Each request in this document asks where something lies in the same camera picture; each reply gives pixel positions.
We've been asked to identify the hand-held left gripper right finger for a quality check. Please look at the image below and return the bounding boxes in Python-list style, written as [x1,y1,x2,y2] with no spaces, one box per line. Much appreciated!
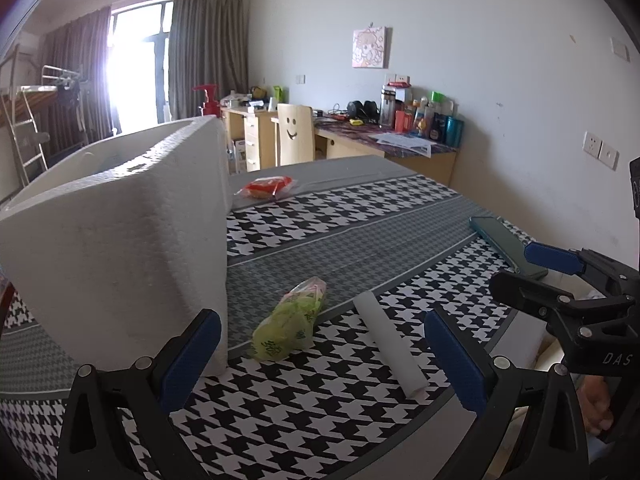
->
[423,308,591,480]

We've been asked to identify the white air conditioner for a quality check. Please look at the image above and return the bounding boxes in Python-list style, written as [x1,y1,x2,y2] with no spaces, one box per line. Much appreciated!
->
[15,32,41,56]

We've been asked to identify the grey curtain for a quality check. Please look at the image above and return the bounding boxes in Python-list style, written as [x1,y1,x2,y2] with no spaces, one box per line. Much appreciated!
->
[168,0,249,123]

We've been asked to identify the silver metal ladder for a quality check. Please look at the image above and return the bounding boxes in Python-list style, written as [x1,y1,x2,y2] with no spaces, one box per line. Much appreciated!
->
[0,92,48,186]

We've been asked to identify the brown curtain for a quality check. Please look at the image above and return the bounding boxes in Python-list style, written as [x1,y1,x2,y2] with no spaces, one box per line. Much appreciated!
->
[42,6,113,153]

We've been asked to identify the wooden bunk bed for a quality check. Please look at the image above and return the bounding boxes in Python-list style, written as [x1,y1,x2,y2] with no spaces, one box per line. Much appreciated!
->
[0,62,88,196]

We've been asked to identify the green plastic bag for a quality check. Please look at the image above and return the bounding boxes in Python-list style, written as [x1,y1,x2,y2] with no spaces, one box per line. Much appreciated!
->
[251,276,329,362]

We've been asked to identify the black headphones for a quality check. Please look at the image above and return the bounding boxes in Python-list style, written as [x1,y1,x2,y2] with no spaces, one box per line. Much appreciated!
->
[347,100,379,122]

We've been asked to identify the wooden chair with smiley face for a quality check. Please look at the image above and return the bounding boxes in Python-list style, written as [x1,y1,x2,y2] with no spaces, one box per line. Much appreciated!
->
[276,103,317,167]

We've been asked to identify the pink cartoon wall picture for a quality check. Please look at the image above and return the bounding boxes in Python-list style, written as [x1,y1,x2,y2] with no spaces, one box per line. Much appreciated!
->
[351,25,390,69]

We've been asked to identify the dark green smartphone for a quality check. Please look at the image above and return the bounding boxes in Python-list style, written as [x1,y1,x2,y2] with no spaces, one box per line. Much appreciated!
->
[469,216,549,281]

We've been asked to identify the cluster of toiletry bottles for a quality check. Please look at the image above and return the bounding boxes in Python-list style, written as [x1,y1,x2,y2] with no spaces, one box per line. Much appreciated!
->
[380,82,465,148]

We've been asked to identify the glass balcony door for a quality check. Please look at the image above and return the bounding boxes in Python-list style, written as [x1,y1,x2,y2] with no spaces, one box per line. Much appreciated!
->
[107,1,174,136]

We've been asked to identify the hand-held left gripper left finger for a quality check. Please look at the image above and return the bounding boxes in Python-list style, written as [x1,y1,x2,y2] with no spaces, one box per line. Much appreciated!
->
[56,308,222,480]

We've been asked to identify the person's right hand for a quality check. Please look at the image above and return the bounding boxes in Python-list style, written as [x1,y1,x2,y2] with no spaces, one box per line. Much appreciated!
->
[582,377,615,436]

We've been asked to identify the white foam tube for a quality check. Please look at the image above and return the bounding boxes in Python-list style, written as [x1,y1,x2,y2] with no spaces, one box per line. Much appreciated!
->
[353,291,429,401]

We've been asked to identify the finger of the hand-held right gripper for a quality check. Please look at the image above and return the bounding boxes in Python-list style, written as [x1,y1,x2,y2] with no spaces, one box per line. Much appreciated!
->
[489,271,636,328]
[524,242,640,296]

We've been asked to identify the wooden desk with patterned top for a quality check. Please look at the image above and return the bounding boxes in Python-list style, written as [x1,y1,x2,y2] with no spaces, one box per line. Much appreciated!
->
[314,117,458,187]

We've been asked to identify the light wooden desk with drawers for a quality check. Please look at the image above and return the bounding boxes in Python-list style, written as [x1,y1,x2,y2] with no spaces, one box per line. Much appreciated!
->
[220,105,281,173]

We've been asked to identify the red spray bottle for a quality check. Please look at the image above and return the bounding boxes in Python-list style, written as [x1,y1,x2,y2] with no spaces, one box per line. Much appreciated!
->
[193,84,221,118]

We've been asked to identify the printed paper sheets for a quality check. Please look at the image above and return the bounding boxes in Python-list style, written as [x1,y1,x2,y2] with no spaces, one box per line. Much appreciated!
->
[368,131,433,153]

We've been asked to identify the red snack packet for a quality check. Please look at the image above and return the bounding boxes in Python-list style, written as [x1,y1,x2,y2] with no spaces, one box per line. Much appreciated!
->
[235,176,296,203]

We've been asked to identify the white foam box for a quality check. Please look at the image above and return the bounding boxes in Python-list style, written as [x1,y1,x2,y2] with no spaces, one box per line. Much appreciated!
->
[0,116,233,377]

